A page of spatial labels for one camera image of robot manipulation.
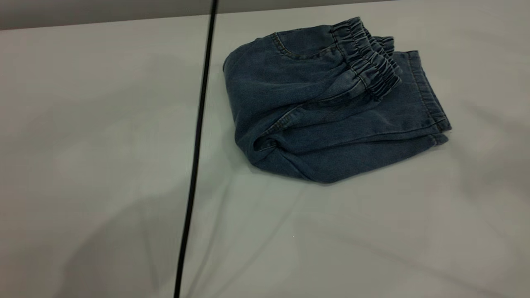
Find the blue denim shorts cartoon print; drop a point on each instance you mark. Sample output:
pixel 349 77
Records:
pixel 323 107

